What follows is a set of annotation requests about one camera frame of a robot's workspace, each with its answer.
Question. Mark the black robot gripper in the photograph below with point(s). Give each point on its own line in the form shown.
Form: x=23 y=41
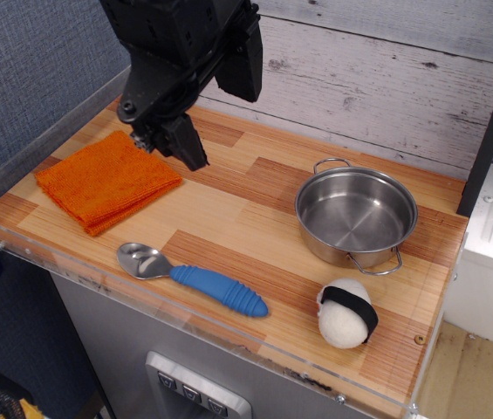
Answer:
x=176 y=48

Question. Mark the orange cloth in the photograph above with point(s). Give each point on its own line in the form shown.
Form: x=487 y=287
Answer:
x=104 y=183

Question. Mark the small steel saucepan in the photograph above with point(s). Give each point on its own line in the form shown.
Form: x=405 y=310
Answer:
x=355 y=217

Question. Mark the clear acrylic table guard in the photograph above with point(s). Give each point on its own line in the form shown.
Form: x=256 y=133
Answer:
x=235 y=217

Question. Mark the white plush sushi toy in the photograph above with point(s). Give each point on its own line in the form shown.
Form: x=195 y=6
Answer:
x=346 y=317

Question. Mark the grey cabinet control panel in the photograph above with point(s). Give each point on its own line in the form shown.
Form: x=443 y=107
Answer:
x=182 y=393

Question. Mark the blue handled metal spoon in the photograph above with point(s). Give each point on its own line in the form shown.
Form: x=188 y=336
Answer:
x=146 y=263

